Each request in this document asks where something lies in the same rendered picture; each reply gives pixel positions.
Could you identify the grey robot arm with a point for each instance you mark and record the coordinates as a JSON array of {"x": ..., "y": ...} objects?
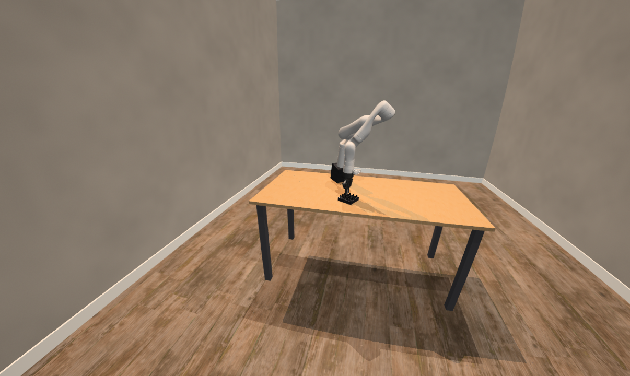
[{"x": 362, "y": 127}]

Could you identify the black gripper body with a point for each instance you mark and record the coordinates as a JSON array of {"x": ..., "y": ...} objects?
[{"x": 347, "y": 176}]

